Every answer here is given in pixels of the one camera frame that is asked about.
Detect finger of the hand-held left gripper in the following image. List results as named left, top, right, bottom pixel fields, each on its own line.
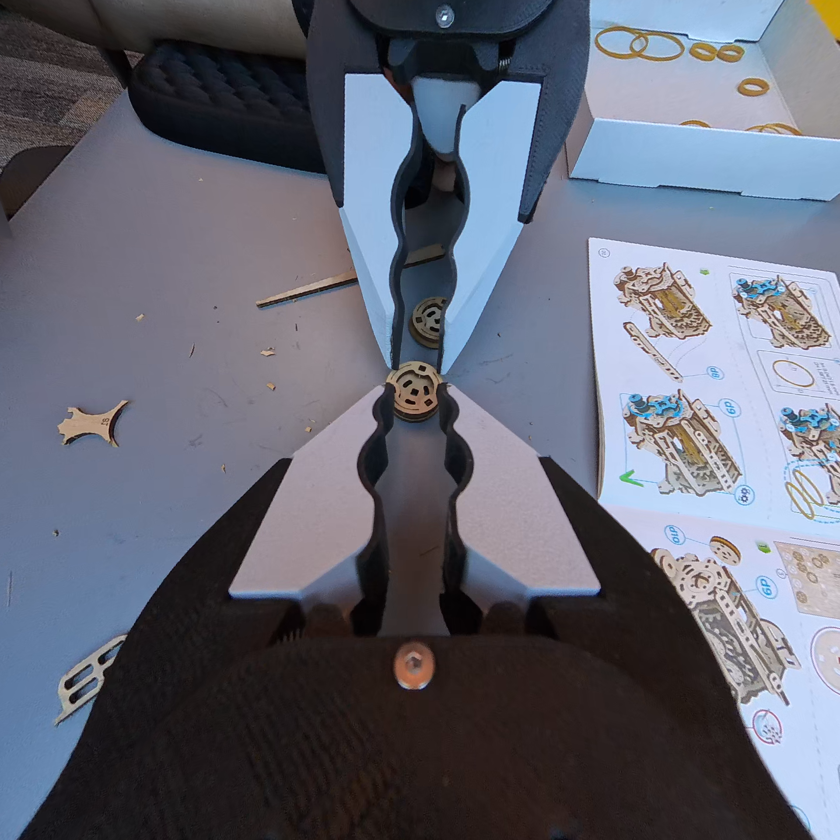
left=341, top=73, right=421, bottom=368
left=438, top=82, right=546, bottom=376

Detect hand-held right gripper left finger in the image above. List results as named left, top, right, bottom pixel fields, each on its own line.
left=228, top=384, right=395, bottom=636

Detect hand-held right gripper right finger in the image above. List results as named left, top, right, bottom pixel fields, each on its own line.
left=441, top=384, right=601, bottom=636

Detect thin wooden stick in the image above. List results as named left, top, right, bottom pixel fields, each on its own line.
left=256, top=243, right=447, bottom=309

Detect wooden wheel disc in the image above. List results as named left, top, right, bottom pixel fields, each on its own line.
left=410, top=297, right=448, bottom=349
left=386, top=361, right=442, bottom=423

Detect grey desk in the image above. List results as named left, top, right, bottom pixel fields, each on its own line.
left=0, top=88, right=840, bottom=840

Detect white cardboard box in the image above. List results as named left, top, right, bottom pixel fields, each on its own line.
left=566, top=0, right=840, bottom=201

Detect black wrist rest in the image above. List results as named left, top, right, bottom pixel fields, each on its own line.
left=128, top=41, right=326, bottom=175

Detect scattered wood chips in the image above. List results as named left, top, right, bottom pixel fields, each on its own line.
left=134, top=311, right=316, bottom=473

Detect group of yellow rubber bands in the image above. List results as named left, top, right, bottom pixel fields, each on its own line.
left=594, top=25, right=805, bottom=137

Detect illustrated instruction booklet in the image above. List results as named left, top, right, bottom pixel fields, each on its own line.
left=587, top=238, right=840, bottom=840

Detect star-shaped wooden offcut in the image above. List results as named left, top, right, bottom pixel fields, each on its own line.
left=58, top=400, right=130, bottom=448

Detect slotted wooden offcut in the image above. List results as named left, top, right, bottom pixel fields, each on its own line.
left=54, top=633, right=129, bottom=726

